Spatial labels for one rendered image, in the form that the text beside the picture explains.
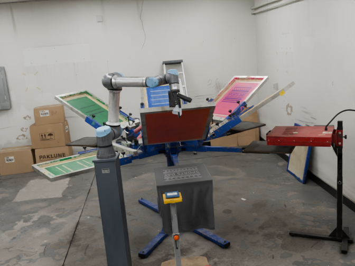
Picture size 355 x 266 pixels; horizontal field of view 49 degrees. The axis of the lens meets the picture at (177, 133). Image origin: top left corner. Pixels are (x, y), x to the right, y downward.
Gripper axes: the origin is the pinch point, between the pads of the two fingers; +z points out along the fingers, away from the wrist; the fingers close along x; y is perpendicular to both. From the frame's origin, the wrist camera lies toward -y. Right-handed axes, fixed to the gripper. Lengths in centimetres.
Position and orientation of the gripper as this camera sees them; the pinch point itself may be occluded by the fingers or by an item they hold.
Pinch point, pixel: (180, 117)
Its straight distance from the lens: 284.6
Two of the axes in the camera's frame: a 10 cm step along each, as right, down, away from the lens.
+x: 0.7, -0.9, -9.9
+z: 1.1, 9.9, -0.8
